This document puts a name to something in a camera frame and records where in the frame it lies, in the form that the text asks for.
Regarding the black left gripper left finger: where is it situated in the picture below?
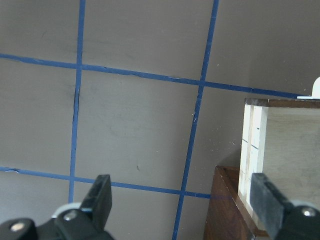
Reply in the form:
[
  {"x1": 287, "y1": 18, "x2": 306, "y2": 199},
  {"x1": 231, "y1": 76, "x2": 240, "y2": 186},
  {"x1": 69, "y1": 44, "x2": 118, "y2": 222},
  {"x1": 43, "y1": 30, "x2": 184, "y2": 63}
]
[{"x1": 80, "y1": 174, "x2": 112, "y2": 231}]

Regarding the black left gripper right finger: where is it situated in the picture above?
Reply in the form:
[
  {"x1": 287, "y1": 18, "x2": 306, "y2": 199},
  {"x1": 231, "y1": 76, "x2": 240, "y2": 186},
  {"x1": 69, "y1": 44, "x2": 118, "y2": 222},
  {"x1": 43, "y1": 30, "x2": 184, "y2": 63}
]
[{"x1": 250, "y1": 173, "x2": 294, "y2": 238}]

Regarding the light wooden drawer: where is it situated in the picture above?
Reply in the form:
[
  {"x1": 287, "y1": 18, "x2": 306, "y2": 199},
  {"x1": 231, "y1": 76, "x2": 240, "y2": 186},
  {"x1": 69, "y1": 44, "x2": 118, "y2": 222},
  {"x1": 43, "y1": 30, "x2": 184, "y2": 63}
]
[{"x1": 238, "y1": 98, "x2": 320, "y2": 230}]

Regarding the dark brown wooden cabinet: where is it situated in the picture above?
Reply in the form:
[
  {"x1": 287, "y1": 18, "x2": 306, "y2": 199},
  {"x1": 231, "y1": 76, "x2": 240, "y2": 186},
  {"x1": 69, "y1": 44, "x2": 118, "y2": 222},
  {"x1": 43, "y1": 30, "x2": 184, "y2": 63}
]
[{"x1": 203, "y1": 165, "x2": 269, "y2": 240}]

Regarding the white drawer handle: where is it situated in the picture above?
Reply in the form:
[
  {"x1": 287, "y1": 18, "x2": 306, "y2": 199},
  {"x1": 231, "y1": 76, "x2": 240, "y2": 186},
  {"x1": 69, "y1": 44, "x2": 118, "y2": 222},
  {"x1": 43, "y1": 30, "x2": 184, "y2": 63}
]
[{"x1": 304, "y1": 77, "x2": 320, "y2": 100}]

